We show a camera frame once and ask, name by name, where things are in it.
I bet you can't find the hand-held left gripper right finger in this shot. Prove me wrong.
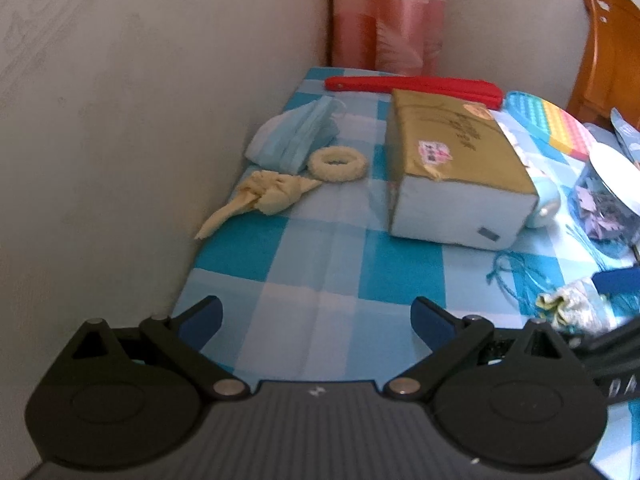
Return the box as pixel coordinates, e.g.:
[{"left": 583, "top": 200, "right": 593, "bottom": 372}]
[{"left": 382, "top": 296, "right": 581, "bottom": 401}]

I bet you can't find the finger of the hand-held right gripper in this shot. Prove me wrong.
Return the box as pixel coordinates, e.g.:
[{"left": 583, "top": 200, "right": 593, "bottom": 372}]
[
  {"left": 570, "top": 317, "right": 640, "bottom": 368},
  {"left": 592, "top": 269, "right": 640, "bottom": 297}
]

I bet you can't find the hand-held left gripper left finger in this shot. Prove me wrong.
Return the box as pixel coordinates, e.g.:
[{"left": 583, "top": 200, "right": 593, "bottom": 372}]
[{"left": 65, "top": 296, "right": 251, "bottom": 401}]

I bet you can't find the floral sachet with blue tassel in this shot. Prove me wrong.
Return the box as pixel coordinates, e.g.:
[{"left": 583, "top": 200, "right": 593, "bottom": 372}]
[{"left": 485, "top": 230, "right": 640, "bottom": 336}]

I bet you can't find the blue round plush toy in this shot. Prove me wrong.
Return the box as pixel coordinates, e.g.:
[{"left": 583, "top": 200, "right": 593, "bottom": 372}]
[{"left": 522, "top": 170, "right": 561, "bottom": 229}]

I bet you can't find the yellow cloth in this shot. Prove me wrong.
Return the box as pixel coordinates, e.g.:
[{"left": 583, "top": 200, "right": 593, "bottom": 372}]
[{"left": 194, "top": 170, "right": 323, "bottom": 241}]

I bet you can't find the cream fluffy scrunchie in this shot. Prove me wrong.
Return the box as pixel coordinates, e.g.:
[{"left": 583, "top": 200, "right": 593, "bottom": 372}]
[{"left": 306, "top": 146, "right": 369, "bottom": 183}]

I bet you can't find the blue face mask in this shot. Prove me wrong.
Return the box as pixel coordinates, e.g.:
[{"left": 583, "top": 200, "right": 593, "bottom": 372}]
[{"left": 244, "top": 97, "right": 348, "bottom": 173}]

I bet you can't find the clear jar with white lid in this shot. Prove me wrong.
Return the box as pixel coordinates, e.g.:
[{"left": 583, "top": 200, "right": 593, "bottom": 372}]
[{"left": 570, "top": 142, "right": 640, "bottom": 256}]

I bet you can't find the blue checkered tablecloth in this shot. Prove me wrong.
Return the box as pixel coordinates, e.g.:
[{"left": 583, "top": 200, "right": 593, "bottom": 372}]
[{"left": 170, "top": 66, "right": 640, "bottom": 466}]

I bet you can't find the blue patterned pillow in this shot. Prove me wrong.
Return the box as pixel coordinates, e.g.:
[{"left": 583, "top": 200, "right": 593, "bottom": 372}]
[{"left": 610, "top": 107, "right": 640, "bottom": 161}]

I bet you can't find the gold tissue pack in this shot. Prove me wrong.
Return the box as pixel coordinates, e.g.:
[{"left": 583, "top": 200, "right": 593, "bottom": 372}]
[{"left": 384, "top": 88, "right": 540, "bottom": 251}]

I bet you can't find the rainbow pop bubble toy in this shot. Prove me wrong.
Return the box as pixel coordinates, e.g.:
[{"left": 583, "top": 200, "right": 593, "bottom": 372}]
[{"left": 502, "top": 91, "right": 603, "bottom": 162}]

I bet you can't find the wooden bed headboard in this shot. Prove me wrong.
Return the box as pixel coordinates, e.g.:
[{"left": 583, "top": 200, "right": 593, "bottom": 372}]
[{"left": 565, "top": 0, "right": 640, "bottom": 128}]

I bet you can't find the red folding fan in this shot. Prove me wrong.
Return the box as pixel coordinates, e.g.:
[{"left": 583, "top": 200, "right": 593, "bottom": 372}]
[{"left": 324, "top": 76, "right": 505, "bottom": 110}]

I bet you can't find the pink and gold curtain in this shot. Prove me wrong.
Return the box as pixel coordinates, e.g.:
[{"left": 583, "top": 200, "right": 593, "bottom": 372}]
[{"left": 327, "top": 0, "right": 451, "bottom": 76}]

